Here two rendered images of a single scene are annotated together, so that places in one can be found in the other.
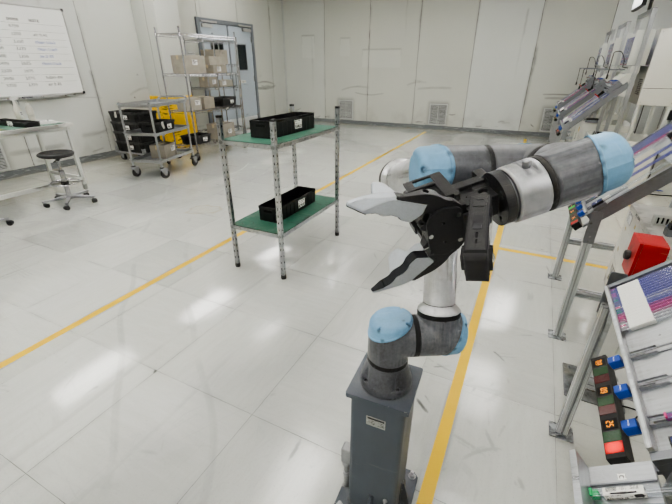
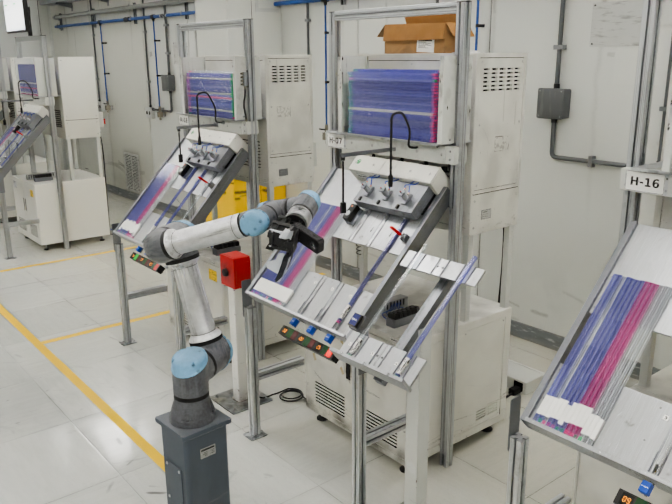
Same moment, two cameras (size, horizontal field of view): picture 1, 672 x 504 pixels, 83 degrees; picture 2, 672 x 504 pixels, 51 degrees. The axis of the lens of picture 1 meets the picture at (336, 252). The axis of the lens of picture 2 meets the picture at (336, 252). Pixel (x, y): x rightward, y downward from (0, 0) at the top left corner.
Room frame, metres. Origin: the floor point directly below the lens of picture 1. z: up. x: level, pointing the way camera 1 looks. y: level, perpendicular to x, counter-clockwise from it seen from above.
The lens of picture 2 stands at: (-0.48, 1.59, 1.71)
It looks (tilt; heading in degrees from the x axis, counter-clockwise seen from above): 16 degrees down; 294
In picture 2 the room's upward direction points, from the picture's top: straight up
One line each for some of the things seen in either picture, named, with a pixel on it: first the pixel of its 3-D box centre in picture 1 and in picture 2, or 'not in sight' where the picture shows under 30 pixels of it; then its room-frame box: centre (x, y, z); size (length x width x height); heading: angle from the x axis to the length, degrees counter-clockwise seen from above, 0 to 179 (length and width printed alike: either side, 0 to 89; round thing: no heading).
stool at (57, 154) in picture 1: (65, 178); not in sight; (4.05, 2.96, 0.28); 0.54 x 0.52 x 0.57; 86
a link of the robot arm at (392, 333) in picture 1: (391, 335); (191, 371); (0.84, -0.15, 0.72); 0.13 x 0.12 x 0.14; 94
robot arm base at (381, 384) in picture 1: (386, 367); (192, 404); (0.84, -0.15, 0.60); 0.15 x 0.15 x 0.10
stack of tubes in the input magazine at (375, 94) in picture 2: not in sight; (399, 103); (0.49, -1.19, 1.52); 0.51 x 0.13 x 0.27; 153
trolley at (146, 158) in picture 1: (161, 135); not in sight; (5.50, 2.47, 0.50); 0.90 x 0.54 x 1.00; 168
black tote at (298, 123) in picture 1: (284, 124); not in sight; (2.86, 0.37, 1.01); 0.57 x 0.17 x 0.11; 153
